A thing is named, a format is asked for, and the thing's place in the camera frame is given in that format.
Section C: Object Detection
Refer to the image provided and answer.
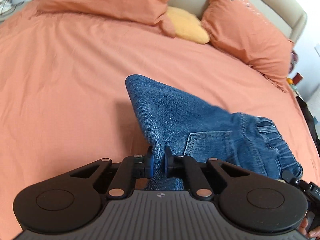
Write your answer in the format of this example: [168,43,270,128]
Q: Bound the blue denim jeans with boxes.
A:
[125,75,303,191]

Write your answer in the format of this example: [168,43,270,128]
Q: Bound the person right hand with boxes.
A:
[298,217,320,240]

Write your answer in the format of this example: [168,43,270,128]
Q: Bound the orange bed sheet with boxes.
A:
[1,0,319,239]

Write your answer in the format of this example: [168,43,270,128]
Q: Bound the orange fruit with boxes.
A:
[286,78,293,85]

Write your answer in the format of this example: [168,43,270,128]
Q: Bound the red box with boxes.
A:
[292,73,304,86]

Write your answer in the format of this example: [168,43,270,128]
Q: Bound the purple plush bear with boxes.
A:
[289,50,298,74]

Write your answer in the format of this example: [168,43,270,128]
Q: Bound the right orange pillow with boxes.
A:
[201,0,293,90]

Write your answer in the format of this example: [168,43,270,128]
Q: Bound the yellow cushion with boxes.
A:
[166,7,210,44]

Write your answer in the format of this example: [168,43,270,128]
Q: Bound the white cloth on nightstand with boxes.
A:
[0,0,12,14]

